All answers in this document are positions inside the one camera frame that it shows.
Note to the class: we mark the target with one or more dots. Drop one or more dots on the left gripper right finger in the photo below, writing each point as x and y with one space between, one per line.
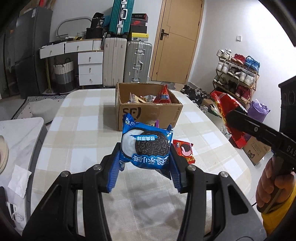
216 209

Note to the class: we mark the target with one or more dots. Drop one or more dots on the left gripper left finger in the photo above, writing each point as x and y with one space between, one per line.
72 208

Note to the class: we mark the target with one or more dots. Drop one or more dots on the red chip bag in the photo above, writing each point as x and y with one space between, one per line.
231 112

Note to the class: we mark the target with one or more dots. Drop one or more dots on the red Oreo pack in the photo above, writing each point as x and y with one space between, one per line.
184 149

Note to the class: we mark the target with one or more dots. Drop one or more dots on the blue Oreo pack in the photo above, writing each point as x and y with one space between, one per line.
145 146

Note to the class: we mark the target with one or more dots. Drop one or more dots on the person's right hand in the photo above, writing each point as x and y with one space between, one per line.
266 185

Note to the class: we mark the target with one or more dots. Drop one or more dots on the cardboard cat box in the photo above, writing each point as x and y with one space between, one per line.
256 150

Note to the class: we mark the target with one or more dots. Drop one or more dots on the purple bag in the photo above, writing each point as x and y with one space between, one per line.
258 111

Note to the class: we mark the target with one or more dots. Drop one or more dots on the wooden shoe rack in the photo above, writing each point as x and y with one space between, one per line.
236 75

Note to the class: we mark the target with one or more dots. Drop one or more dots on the checkered tablecloth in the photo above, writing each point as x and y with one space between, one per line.
143 205

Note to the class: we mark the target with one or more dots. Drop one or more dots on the cardboard SF box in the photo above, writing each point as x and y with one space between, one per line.
166 113

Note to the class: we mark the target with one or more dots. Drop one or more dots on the woven laundry basket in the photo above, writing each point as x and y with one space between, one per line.
64 76

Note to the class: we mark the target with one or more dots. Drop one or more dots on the wooden door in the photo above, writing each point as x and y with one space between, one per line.
176 41

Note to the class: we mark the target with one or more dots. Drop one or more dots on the beige suitcase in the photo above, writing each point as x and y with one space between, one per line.
114 52

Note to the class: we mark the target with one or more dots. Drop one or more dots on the silver suitcase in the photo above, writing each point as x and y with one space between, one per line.
137 62

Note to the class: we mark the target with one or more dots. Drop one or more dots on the white drawer desk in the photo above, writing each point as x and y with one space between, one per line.
86 55

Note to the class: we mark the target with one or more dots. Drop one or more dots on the stacked shoe boxes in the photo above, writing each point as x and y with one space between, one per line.
138 27

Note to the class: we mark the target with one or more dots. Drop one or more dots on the black bag on desk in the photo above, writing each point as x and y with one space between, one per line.
95 31

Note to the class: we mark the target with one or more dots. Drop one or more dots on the black refrigerator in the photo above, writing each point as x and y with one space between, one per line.
31 33

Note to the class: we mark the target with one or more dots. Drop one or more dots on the teal suitcase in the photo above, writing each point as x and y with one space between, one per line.
121 16

